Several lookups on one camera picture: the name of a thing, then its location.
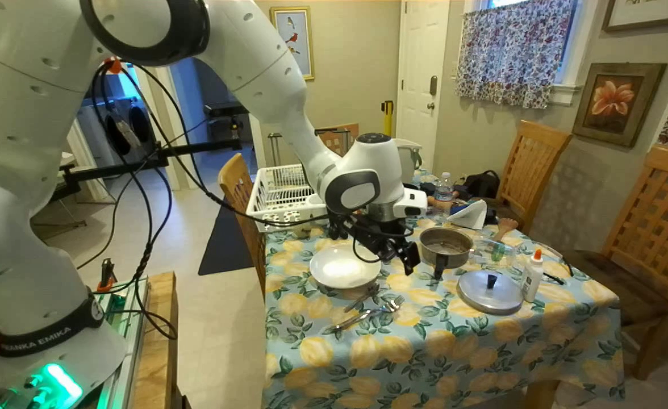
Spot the white paper napkin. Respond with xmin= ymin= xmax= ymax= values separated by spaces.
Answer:
xmin=450 ymin=199 xmax=486 ymax=230

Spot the silver fork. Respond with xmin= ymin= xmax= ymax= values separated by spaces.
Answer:
xmin=328 ymin=298 xmax=401 ymax=333

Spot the white door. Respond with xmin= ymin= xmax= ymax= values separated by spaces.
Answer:
xmin=396 ymin=0 xmax=450 ymax=171

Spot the wooden chair near robot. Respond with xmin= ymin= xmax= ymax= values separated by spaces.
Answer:
xmin=217 ymin=153 xmax=265 ymax=291

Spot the white glue bottle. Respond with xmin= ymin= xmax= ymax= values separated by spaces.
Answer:
xmin=523 ymin=247 xmax=543 ymax=302

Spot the wooden workbench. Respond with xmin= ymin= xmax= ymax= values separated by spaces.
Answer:
xmin=126 ymin=272 xmax=180 ymax=409

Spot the clear water bottle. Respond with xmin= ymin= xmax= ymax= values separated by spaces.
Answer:
xmin=433 ymin=171 xmax=455 ymax=212

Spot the flower picture frame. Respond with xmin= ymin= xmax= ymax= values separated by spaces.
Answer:
xmin=572 ymin=63 xmax=666 ymax=147

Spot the wooden chair far side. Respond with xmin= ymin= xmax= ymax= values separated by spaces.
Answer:
xmin=495 ymin=121 xmax=569 ymax=230

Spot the wooden lattice chair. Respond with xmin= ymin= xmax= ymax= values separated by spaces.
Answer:
xmin=566 ymin=145 xmax=668 ymax=380

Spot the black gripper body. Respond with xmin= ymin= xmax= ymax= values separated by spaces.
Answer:
xmin=328 ymin=214 xmax=414 ymax=261

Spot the white plastic basket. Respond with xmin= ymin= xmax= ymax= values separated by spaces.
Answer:
xmin=247 ymin=164 xmax=327 ymax=224

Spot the silver pot with handle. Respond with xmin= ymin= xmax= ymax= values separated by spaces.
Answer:
xmin=419 ymin=228 xmax=472 ymax=280

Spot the floral curtain right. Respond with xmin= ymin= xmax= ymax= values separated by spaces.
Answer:
xmin=456 ymin=0 xmax=577 ymax=111

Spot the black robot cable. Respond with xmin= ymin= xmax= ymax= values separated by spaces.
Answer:
xmin=74 ymin=60 xmax=335 ymax=344

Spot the silver pot lid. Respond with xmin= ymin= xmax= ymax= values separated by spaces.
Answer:
xmin=456 ymin=271 xmax=523 ymax=315

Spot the white round plate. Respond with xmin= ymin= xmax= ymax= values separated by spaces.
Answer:
xmin=308 ymin=247 xmax=381 ymax=289

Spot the lemon pattern tablecloth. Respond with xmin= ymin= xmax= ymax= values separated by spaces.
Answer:
xmin=261 ymin=228 xmax=624 ymax=409

